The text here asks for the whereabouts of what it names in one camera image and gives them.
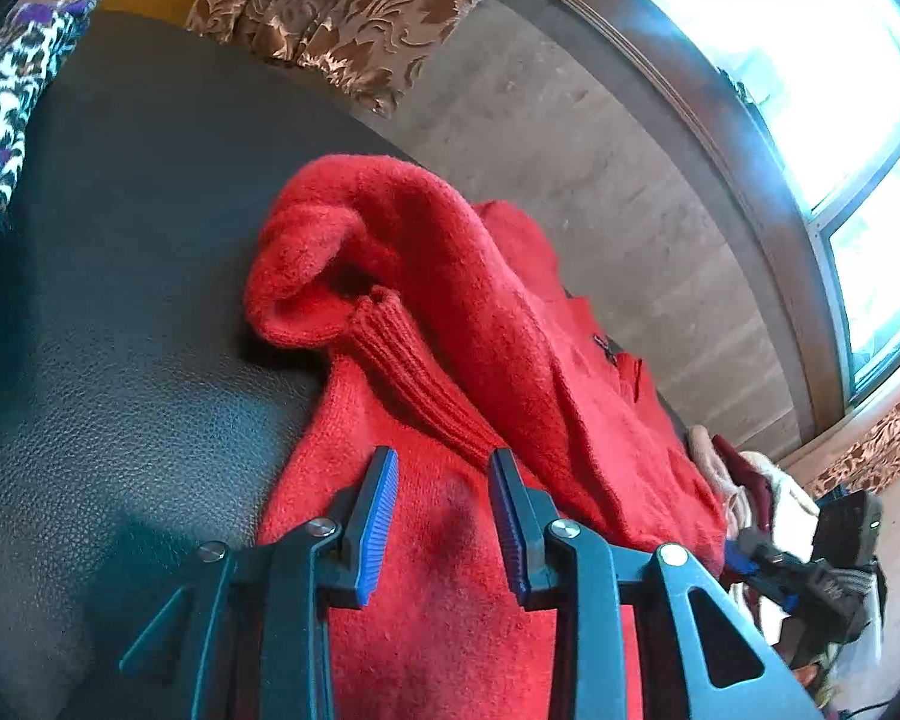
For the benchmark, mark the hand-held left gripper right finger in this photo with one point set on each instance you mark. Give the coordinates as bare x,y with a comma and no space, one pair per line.
511,532

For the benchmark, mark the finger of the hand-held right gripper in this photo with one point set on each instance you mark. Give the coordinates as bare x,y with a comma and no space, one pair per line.
754,551

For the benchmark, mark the brown patterned curtain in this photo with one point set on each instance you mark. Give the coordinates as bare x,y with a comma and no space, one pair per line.
345,7
881,439

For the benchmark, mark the pale pink cloth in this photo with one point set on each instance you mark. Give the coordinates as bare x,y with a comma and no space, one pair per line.
709,457

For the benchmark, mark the leopard print cloth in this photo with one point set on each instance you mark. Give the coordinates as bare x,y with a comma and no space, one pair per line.
7,105

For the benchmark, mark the window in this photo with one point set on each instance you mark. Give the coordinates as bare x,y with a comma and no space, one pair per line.
817,52

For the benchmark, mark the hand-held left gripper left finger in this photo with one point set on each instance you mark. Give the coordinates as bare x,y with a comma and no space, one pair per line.
375,532

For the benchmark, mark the red knit sweater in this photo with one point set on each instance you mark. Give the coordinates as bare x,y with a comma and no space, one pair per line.
450,360

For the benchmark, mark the white cloth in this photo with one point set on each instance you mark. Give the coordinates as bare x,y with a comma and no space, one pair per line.
787,495

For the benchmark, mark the dark red garment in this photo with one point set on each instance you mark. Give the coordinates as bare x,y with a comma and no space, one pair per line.
746,472

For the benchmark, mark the wooden window sill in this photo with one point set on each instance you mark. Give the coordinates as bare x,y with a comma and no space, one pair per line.
705,127

